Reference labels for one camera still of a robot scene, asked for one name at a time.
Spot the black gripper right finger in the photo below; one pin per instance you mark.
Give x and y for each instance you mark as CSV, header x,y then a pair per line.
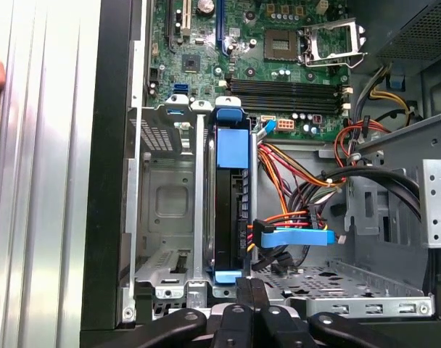
x,y
278,326

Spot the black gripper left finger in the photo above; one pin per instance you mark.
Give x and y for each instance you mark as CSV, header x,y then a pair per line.
x,y
235,326

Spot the hard disk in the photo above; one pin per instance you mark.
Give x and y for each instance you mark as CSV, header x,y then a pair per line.
x,y
233,148

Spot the grey metal disk bay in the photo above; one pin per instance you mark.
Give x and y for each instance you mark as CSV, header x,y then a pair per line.
x,y
200,181

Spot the grey metal optical drive cage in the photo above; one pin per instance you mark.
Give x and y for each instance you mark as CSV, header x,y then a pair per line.
x,y
438,203

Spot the black RAM slot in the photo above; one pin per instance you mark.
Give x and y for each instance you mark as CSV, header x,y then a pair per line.
x,y
278,83
278,91
285,100
285,108

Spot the black open PC case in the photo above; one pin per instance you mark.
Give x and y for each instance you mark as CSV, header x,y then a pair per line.
x,y
104,145

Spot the CPU socket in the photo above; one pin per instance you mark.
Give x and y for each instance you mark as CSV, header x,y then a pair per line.
x,y
280,44

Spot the green motherboard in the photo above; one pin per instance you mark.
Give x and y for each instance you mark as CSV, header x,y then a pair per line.
x,y
206,43

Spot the blue expansion slot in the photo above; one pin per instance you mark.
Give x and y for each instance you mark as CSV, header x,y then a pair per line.
x,y
222,25

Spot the metal socket cover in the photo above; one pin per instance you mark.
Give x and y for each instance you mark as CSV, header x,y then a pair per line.
x,y
327,24

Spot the black expansion slot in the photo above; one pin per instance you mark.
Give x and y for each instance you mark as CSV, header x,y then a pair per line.
x,y
168,18

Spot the white expansion slot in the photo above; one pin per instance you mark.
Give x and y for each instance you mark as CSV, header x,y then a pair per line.
x,y
186,14

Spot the silver coin battery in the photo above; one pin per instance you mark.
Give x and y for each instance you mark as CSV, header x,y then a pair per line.
x,y
207,4

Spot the grey Dell power supply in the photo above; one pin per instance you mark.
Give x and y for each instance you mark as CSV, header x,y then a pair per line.
x,y
405,29

